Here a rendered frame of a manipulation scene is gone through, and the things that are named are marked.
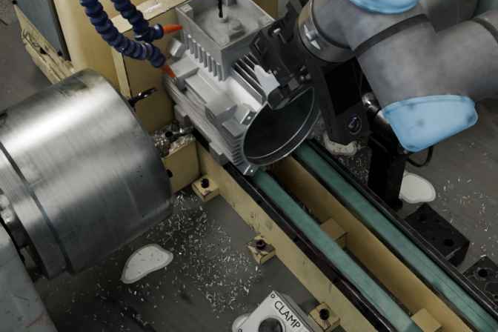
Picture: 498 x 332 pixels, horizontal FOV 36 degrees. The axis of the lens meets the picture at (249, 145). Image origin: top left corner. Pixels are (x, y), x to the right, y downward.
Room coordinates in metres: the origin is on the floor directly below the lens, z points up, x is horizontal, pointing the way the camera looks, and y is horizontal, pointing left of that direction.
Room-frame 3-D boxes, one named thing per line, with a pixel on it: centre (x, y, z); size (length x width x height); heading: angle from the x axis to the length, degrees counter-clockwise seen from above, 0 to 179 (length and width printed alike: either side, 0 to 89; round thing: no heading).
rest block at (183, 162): (0.84, 0.13, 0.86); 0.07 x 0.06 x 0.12; 125
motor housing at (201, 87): (0.84, 0.00, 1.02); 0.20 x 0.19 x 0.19; 34
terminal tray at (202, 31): (0.88, 0.03, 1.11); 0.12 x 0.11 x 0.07; 34
